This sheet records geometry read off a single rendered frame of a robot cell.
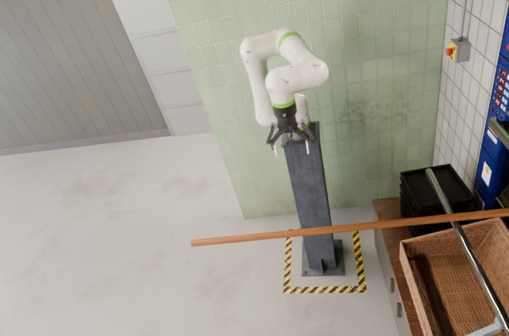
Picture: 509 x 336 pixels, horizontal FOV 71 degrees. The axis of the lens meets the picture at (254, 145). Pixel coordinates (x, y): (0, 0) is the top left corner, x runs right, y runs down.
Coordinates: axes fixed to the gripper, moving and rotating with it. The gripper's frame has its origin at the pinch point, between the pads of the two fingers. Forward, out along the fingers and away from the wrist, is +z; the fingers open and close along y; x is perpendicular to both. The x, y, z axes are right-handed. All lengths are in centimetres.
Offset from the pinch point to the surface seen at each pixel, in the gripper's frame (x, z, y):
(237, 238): 24.5, 26.1, 27.6
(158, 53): -245, 49, 153
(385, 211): -35, 88, -48
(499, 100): -25, 4, -93
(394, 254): -3, 87, -47
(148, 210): -112, 156, 167
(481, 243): -1, 78, -90
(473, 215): 22, 23, -68
